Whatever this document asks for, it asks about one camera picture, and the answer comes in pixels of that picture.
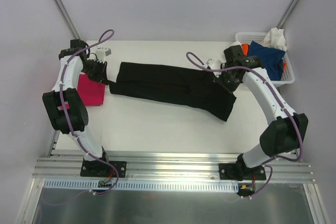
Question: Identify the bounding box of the white t shirt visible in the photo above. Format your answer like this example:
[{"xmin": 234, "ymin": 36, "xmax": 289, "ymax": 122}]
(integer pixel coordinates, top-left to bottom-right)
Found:
[{"xmin": 231, "ymin": 41, "xmax": 241, "ymax": 47}]

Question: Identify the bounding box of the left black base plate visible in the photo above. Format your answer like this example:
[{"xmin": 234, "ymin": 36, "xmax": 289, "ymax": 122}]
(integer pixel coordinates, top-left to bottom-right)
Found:
[{"xmin": 80, "ymin": 160, "xmax": 127, "ymax": 178}]

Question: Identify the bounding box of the black t shirt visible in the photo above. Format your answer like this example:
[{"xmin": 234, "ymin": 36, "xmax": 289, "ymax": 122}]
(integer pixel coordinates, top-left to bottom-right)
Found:
[{"xmin": 109, "ymin": 62, "xmax": 236, "ymax": 122}]

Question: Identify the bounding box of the white slotted cable duct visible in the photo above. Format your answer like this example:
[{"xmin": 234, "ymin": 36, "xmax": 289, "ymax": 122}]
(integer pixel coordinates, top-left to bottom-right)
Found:
[{"xmin": 43, "ymin": 179, "xmax": 238, "ymax": 193}]

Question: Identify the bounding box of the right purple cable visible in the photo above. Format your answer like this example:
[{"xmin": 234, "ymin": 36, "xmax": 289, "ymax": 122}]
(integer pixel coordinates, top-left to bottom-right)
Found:
[{"xmin": 185, "ymin": 52, "xmax": 305, "ymax": 200}]

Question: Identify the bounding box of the aluminium mounting rail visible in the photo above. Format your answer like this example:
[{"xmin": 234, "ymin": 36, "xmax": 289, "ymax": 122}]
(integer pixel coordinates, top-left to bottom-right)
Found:
[{"xmin": 33, "ymin": 150, "xmax": 317, "ymax": 184}]

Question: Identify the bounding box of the orange t shirt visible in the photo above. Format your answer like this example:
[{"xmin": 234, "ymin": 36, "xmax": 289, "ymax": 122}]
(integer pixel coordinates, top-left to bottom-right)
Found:
[{"xmin": 241, "ymin": 44, "xmax": 249, "ymax": 56}]

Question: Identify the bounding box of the white plastic basket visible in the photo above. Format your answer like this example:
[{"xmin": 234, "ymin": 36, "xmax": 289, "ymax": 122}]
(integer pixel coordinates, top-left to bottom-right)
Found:
[{"xmin": 235, "ymin": 32, "xmax": 295, "ymax": 88}]

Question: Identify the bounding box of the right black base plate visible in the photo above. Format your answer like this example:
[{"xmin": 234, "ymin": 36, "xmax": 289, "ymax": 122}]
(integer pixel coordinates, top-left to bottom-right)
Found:
[{"xmin": 218, "ymin": 163, "xmax": 266, "ymax": 181}]

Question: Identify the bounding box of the purple cable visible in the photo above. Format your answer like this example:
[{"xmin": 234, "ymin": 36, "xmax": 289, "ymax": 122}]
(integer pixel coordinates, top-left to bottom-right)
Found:
[
  {"xmin": 41, "ymin": 29, "xmax": 120, "ymax": 205},
  {"xmin": 185, "ymin": 52, "xmax": 305, "ymax": 200}
]

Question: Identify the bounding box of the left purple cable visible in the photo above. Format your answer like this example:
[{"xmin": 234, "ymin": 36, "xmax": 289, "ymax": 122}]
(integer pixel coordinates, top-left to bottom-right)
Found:
[{"xmin": 41, "ymin": 29, "xmax": 120, "ymax": 205}]

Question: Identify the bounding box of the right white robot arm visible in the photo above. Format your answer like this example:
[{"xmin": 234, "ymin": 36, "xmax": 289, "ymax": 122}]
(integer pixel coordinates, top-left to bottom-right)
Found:
[{"xmin": 205, "ymin": 45, "xmax": 308, "ymax": 179}]

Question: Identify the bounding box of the white cloth in basket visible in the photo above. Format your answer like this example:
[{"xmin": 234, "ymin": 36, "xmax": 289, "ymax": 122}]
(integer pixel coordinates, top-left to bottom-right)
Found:
[{"xmin": 262, "ymin": 27, "xmax": 287, "ymax": 51}]

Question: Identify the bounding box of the blue t shirt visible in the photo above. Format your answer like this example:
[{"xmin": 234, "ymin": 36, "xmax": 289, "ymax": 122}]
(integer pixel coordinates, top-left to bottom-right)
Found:
[{"xmin": 248, "ymin": 41, "xmax": 286, "ymax": 81}]

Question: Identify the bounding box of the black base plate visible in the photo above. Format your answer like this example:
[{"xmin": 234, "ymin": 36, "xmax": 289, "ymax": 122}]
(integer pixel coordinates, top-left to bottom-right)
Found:
[
  {"xmin": 80, "ymin": 160, "xmax": 127, "ymax": 178},
  {"xmin": 218, "ymin": 163, "xmax": 266, "ymax": 181}
]

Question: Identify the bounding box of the folded pink t shirt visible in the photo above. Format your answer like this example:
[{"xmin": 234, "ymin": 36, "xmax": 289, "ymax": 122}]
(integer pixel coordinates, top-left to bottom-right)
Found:
[{"xmin": 62, "ymin": 73, "xmax": 105, "ymax": 109}]

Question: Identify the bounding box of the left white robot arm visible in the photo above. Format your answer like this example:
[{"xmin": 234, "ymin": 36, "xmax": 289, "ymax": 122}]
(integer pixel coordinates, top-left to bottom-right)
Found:
[{"xmin": 42, "ymin": 39, "xmax": 111, "ymax": 176}]

